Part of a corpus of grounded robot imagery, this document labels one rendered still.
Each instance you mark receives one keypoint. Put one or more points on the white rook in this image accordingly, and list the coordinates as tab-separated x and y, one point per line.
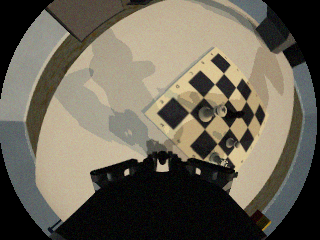
215	158

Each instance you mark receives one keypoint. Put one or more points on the white pawn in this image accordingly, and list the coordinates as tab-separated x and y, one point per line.
229	143

